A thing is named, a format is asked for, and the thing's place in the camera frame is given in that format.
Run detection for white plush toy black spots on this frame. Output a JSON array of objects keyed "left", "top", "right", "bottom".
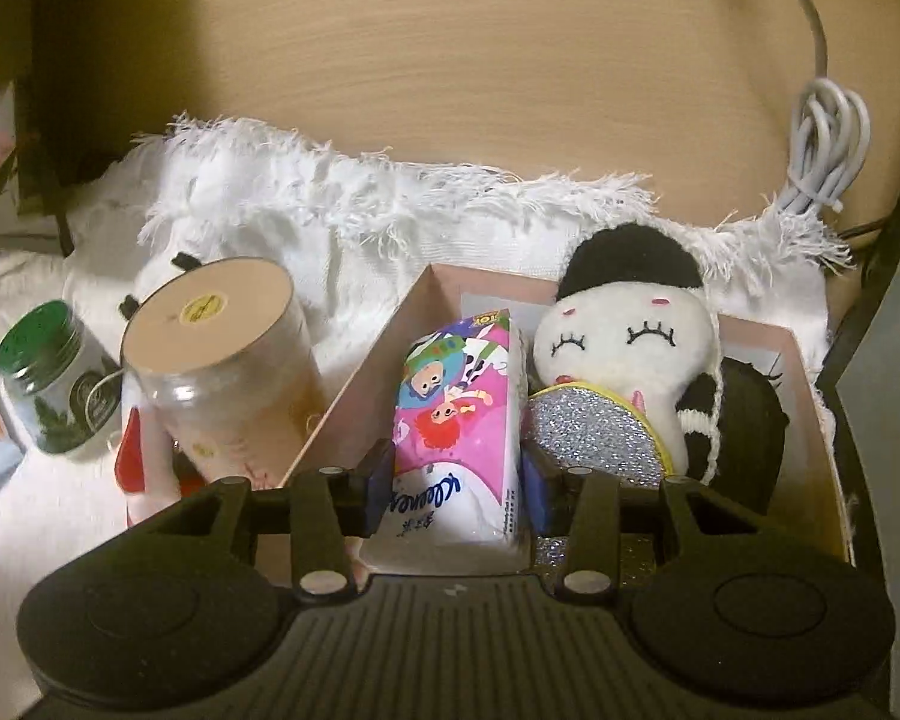
[{"left": 120, "top": 247, "right": 212, "bottom": 325}]

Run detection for green lid glass jar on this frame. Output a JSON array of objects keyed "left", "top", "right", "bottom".
[{"left": 0, "top": 300, "right": 122, "bottom": 460}]

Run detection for white coiled cable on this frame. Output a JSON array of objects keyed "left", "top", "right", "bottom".
[{"left": 763, "top": 0, "right": 872, "bottom": 232}]

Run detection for white fringed blanket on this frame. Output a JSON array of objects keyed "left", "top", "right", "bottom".
[{"left": 0, "top": 112, "right": 857, "bottom": 616}]

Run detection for clear plastic jar tan lid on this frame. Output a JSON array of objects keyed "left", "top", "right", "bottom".
[{"left": 118, "top": 259, "right": 331, "bottom": 486}]

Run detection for white plush doll black hair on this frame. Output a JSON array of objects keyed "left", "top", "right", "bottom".
[{"left": 532, "top": 223, "right": 725, "bottom": 485}]

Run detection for white red small bottle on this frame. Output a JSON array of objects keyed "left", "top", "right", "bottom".
[{"left": 116, "top": 405, "right": 220, "bottom": 527}]

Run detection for pink cardboard box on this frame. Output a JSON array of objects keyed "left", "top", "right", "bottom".
[{"left": 277, "top": 262, "right": 857, "bottom": 569}]

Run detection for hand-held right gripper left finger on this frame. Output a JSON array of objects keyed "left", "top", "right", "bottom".
[{"left": 146, "top": 439, "right": 400, "bottom": 605}]

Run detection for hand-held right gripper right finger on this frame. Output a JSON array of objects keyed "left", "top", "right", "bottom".
[{"left": 521, "top": 456, "right": 752, "bottom": 606}]

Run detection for glass panel computer case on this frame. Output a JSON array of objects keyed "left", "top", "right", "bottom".
[{"left": 817, "top": 165, "right": 900, "bottom": 567}]

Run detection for cartoon print tissue packet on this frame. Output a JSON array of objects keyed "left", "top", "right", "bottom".
[{"left": 364, "top": 307, "right": 530, "bottom": 572}]

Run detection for silver glitter pouch yellow trim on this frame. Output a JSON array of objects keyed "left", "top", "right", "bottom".
[{"left": 525, "top": 382, "right": 685, "bottom": 578}]

